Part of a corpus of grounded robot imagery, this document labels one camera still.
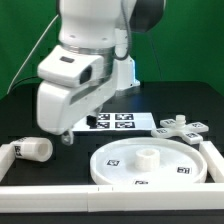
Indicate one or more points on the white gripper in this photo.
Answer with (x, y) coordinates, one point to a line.
(64, 102)

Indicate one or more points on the white round table top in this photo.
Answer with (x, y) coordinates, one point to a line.
(147, 160)

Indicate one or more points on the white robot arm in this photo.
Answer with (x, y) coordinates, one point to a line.
(104, 28)

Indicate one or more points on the white marker sheet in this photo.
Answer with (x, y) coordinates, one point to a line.
(119, 122)

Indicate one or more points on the white left fence block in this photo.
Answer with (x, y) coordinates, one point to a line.
(7, 157)

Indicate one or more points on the white fence block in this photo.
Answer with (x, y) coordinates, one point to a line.
(7, 157)
(215, 161)

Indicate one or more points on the white cross-shaped table base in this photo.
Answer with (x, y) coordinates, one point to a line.
(190, 133)

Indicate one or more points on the white front fence bar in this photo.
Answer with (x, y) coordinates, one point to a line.
(100, 198)

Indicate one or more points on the white right fence block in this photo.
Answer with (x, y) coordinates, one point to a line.
(215, 161)

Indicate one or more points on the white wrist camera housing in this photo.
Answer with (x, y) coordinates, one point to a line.
(70, 69)

